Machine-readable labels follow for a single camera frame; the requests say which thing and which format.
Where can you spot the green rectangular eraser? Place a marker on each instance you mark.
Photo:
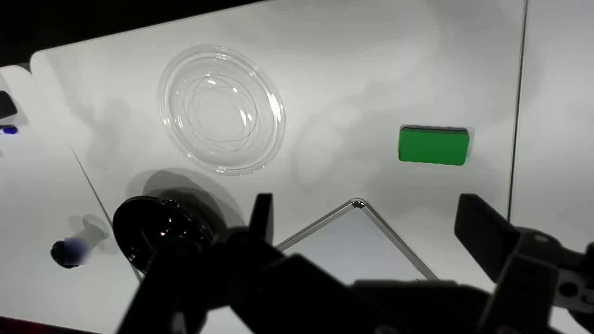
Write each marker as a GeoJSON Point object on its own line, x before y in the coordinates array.
{"type": "Point", "coordinates": [433, 145]}

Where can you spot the small black block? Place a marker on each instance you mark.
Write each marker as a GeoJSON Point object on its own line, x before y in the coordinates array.
{"type": "Point", "coordinates": [4, 106]}

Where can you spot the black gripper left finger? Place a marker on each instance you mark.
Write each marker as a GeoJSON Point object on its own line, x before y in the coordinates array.
{"type": "Point", "coordinates": [260, 290]}

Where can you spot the blue marker pen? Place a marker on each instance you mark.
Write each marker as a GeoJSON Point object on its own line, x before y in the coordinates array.
{"type": "Point", "coordinates": [8, 128]}

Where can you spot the white bottle blue-black cap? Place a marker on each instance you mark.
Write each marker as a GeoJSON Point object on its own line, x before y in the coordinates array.
{"type": "Point", "coordinates": [69, 251]}

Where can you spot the clear round plastic lid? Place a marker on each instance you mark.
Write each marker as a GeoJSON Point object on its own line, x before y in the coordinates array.
{"type": "Point", "coordinates": [223, 112]}

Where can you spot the black plastic bowl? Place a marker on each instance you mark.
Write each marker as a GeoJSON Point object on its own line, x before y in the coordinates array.
{"type": "Point", "coordinates": [154, 225]}

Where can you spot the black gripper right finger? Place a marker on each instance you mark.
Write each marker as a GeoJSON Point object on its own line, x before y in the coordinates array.
{"type": "Point", "coordinates": [513, 271]}

